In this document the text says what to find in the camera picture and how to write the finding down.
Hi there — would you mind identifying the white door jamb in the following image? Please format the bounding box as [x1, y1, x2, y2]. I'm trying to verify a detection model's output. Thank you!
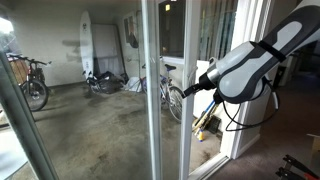
[229, 0, 273, 160]

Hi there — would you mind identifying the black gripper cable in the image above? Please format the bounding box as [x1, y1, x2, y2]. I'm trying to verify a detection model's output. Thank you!
[222, 76, 281, 132]

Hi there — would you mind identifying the white plastic bag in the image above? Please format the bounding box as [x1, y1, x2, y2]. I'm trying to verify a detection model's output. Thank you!
[123, 76, 143, 93]

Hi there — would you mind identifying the white framed window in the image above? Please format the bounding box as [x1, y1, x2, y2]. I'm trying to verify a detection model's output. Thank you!
[158, 0, 188, 66]

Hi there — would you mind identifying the black dustpan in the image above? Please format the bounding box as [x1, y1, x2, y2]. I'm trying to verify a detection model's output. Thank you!
[206, 114, 222, 135]

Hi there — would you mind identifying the wooden balcony railing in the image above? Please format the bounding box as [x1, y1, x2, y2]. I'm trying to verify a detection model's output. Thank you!
[9, 58, 29, 85]

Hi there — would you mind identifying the blue pole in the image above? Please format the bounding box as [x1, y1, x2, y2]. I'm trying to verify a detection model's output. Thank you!
[193, 99, 217, 129]

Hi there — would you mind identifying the dark wall picture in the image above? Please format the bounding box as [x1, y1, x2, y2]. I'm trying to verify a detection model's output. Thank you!
[123, 13, 139, 49]

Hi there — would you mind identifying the white surfboard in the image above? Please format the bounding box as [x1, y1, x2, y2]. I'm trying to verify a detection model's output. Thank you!
[79, 10, 95, 80]

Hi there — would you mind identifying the red bicycle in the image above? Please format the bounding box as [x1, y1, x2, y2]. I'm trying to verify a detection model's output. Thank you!
[6, 53, 53, 113]

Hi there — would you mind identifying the orange bottle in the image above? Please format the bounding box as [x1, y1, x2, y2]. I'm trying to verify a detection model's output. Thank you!
[197, 130, 206, 143]

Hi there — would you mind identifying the cardboard box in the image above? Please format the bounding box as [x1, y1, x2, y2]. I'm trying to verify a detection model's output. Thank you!
[306, 133, 320, 160]

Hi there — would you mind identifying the white fixed glass door panel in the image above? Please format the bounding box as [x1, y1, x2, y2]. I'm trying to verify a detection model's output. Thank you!
[0, 0, 164, 180]

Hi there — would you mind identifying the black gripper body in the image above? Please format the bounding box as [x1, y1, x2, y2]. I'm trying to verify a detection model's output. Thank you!
[193, 73, 218, 93]

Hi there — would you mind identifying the white framed sliding glass door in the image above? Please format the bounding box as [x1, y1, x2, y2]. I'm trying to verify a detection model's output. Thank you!
[0, 0, 203, 180]

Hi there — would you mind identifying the white leaning board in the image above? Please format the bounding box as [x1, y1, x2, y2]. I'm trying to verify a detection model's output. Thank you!
[91, 23, 126, 78]

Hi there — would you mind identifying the blue and white bicycle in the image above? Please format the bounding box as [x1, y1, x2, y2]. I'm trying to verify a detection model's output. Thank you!
[141, 55, 185, 124]

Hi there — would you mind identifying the black garbage bag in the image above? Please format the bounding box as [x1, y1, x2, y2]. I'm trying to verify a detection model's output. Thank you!
[96, 70, 129, 95]

